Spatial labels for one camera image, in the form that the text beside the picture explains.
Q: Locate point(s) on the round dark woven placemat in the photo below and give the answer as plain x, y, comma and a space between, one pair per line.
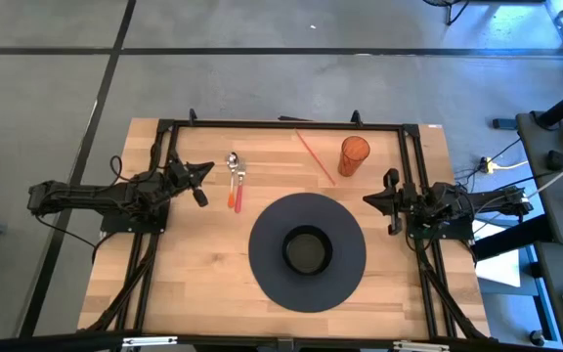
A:
272, 274

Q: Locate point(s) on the black bowl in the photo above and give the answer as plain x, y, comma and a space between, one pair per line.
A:
289, 249

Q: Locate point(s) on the black floor fan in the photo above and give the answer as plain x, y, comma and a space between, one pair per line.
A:
450, 10

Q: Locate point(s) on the silver bracket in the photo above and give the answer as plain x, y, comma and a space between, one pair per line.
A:
420, 346
148, 341

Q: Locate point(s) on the black frame clamp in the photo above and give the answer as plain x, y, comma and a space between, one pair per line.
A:
192, 117
356, 118

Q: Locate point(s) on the black aluminium table frame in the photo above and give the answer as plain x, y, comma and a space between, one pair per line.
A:
286, 125

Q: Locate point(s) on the orange faceted plastic tumbler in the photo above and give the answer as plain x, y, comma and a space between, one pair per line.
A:
352, 156

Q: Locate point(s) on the black computer mouse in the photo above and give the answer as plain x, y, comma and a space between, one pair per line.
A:
555, 160

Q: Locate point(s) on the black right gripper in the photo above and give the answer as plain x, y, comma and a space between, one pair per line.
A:
395, 205

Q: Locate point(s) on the black overhead mount bar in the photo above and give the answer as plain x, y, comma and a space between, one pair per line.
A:
262, 344

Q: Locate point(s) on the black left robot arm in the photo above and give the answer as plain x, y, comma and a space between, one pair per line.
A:
91, 193

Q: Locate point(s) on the red-orange drinking straw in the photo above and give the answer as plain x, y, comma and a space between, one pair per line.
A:
316, 157

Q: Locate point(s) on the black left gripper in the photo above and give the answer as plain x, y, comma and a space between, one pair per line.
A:
181, 173

